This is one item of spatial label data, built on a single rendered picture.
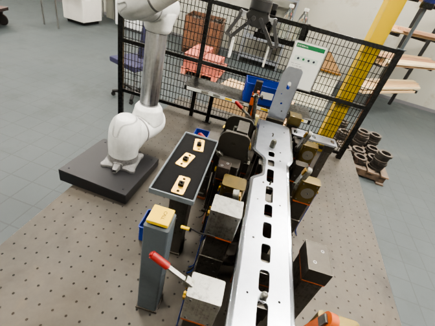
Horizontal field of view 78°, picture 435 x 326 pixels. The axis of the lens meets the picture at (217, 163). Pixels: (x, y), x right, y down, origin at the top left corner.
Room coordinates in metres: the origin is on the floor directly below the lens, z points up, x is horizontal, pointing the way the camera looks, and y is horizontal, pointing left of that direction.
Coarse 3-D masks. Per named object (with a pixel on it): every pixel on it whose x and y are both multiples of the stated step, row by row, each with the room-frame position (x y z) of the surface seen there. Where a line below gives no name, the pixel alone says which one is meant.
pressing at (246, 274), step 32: (256, 128) 1.46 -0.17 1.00; (288, 128) 1.59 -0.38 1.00; (288, 160) 1.20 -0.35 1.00; (256, 192) 0.88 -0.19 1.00; (288, 192) 0.94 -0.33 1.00; (256, 224) 0.70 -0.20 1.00; (288, 224) 0.74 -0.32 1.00; (256, 256) 0.56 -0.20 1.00; (288, 256) 0.59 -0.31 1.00; (256, 288) 0.45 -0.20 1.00; (288, 288) 0.48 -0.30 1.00; (288, 320) 0.38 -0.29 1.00
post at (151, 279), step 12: (144, 228) 0.45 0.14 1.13; (156, 228) 0.45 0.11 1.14; (168, 228) 0.46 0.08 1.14; (144, 240) 0.45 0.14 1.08; (156, 240) 0.45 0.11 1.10; (168, 240) 0.47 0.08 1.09; (144, 252) 0.45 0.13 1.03; (168, 252) 0.50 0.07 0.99; (144, 264) 0.45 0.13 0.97; (156, 264) 0.45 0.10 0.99; (144, 276) 0.45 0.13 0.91; (156, 276) 0.45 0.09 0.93; (144, 288) 0.45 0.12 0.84; (156, 288) 0.45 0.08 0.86; (144, 300) 0.45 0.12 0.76; (156, 300) 0.45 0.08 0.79
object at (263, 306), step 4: (260, 304) 0.41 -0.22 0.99; (264, 304) 0.42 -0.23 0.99; (260, 308) 0.40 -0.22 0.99; (264, 308) 0.41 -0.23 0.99; (256, 312) 0.40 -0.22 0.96; (260, 312) 0.40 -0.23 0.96; (264, 312) 0.40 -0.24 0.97; (256, 316) 0.40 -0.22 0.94; (260, 316) 0.40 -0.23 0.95; (264, 316) 0.40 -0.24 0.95; (256, 320) 0.41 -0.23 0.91; (260, 320) 0.41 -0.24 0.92; (256, 324) 0.41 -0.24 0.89
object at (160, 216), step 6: (156, 204) 0.52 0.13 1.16; (156, 210) 0.49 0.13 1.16; (162, 210) 0.50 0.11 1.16; (168, 210) 0.51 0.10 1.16; (174, 210) 0.51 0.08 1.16; (150, 216) 0.47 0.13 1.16; (156, 216) 0.48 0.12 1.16; (162, 216) 0.48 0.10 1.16; (168, 216) 0.49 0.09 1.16; (150, 222) 0.46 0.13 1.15; (156, 222) 0.46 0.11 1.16; (162, 222) 0.46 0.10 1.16; (168, 222) 0.47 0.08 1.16
